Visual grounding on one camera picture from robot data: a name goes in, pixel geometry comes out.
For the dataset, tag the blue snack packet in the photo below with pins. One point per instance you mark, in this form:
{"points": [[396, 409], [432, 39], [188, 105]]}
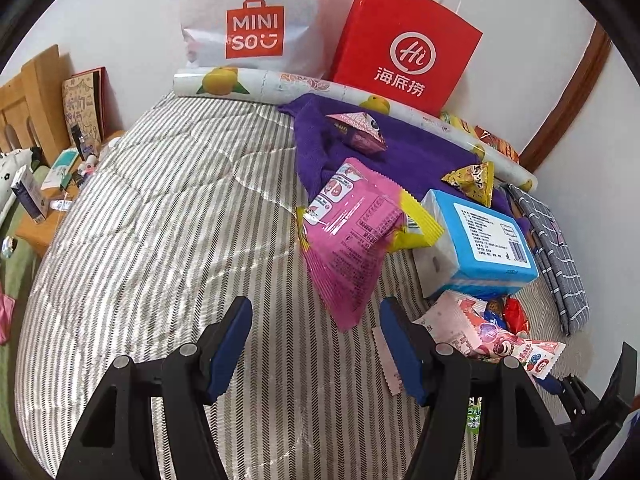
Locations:
{"points": [[494, 313]]}

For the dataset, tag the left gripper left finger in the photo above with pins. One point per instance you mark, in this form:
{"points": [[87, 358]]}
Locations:
{"points": [[114, 436]]}

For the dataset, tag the panda print snack packet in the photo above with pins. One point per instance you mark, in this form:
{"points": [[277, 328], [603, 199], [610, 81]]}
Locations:
{"points": [[360, 131]]}

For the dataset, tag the white spotted plush pillow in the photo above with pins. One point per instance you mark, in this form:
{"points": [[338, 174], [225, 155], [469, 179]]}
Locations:
{"points": [[9, 164]]}

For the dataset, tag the yellow triangle snack packet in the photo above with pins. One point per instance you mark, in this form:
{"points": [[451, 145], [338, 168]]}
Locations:
{"points": [[476, 182]]}

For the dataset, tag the green snack packet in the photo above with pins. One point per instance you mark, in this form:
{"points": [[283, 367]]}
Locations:
{"points": [[474, 415]]}

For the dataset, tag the pink yellow snack packet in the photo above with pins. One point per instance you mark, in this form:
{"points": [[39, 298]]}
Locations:
{"points": [[345, 232]]}

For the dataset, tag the white Miniso plastic bag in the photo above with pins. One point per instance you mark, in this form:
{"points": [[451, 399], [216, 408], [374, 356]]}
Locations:
{"points": [[282, 35]]}

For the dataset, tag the brown wooden door frame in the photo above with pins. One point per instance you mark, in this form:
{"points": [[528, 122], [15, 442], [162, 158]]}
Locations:
{"points": [[571, 101]]}

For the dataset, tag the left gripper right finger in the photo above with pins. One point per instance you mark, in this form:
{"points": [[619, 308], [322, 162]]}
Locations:
{"points": [[517, 439]]}

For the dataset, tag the small red snack packet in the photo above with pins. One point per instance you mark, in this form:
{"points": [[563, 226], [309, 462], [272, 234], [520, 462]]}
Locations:
{"points": [[515, 317]]}

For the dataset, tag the red Haidilao paper bag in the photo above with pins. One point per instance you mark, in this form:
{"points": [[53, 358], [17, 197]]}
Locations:
{"points": [[413, 52]]}

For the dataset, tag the grey checked fabric bundle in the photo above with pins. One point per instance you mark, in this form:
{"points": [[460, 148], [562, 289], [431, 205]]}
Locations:
{"points": [[555, 261]]}

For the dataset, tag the pink bear snack packet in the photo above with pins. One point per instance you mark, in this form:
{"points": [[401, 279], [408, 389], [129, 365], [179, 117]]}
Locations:
{"points": [[536, 356]]}

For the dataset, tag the blue tissue box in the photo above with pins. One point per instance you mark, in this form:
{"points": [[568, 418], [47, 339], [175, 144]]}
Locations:
{"points": [[482, 253]]}

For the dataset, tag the striped quilted mattress cover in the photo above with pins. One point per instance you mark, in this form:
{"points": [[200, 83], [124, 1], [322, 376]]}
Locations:
{"points": [[194, 207]]}

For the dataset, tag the orange chips bag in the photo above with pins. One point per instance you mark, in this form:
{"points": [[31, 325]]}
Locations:
{"points": [[498, 144]]}

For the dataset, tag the strawberry candy bag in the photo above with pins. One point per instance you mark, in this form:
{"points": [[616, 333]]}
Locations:
{"points": [[450, 320]]}

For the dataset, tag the wooden headboard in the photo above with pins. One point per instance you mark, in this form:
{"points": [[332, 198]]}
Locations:
{"points": [[32, 107]]}

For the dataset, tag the yellow chips bag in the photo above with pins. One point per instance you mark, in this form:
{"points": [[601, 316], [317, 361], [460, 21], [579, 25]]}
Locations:
{"points": [[457, 122]]}

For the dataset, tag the purple towel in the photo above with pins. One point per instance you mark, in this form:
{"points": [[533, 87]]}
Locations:
{"points": [[414, 159]]}

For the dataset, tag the lemon print paper roll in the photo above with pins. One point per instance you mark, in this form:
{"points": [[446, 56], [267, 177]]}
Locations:
{"points": [[277, 88]]}

